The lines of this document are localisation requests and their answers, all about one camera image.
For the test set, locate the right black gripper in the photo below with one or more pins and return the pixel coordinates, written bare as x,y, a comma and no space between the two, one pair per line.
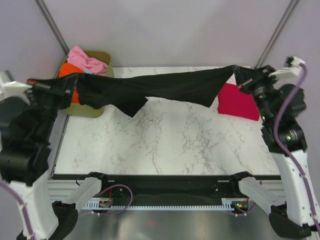
242,74

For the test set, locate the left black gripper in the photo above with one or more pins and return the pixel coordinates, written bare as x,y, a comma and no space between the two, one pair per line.
64,91

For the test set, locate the black t shirt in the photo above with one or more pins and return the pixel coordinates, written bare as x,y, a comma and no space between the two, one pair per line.
129,95

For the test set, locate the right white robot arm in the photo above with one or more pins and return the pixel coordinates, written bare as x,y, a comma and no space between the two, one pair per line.
280,99

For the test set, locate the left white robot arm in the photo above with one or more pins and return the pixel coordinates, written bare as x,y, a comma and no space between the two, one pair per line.
27,115

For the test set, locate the folded red t shirt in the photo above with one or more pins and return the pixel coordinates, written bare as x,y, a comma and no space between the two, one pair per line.
235,103

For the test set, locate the olive green plastic bin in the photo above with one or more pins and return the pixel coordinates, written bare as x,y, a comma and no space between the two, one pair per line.
76,109

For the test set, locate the pink t shirt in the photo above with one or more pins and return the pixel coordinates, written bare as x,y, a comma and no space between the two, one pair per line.
96,62

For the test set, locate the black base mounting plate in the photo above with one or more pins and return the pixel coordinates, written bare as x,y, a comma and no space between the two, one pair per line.
177,190

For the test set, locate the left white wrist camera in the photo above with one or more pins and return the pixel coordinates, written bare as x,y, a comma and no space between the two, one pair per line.
11,88

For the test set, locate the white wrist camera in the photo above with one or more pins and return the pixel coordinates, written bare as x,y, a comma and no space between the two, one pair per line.
292,68
11,88

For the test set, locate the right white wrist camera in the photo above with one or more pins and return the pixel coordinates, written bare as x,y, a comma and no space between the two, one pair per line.
292,68

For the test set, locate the left aluminium frame post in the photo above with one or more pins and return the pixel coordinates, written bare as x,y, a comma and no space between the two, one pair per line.
41,5

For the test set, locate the aluminium frame post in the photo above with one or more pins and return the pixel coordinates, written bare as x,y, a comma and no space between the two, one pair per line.
291,7
41,5

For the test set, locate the right aluminium frame post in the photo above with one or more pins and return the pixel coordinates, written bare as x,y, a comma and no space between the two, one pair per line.
291,7

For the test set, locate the aluminium cross rail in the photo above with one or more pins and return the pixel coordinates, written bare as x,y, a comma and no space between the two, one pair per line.
59,189

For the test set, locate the white slotted cable duct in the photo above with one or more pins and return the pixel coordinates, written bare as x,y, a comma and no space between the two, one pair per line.
226,205

